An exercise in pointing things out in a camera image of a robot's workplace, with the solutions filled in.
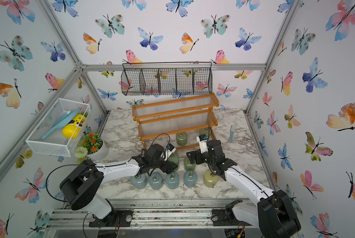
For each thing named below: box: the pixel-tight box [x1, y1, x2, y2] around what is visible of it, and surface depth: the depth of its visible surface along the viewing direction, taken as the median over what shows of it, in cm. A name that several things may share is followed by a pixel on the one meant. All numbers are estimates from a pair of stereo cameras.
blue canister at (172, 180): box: [165, 171, 179, 190], surface depth 81 cm
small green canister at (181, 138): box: [176, 131, 188, 146], surface depth 98 cm
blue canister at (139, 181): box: [129, 173, 149, 189], surface depth 81 cm
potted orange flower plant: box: [73, 131, 108, 165], surface depth 87 cm
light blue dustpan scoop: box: [39, 107, 81, 141], surface depth 70 cm
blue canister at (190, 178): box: [183, 170, 198, 188], surface depth 82 cm
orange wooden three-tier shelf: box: [131, 92, 220, 151], surface depth 93 cm
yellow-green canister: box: [203, 169, 220, 188], surface depth 81 cm
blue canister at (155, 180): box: [148, 172, 164, 190], surface depth 81 cm
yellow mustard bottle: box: [61, 113, 87, 140], surface depth 71 cm
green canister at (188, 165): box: [183, 156, 197, 172], surface depth 88 cm
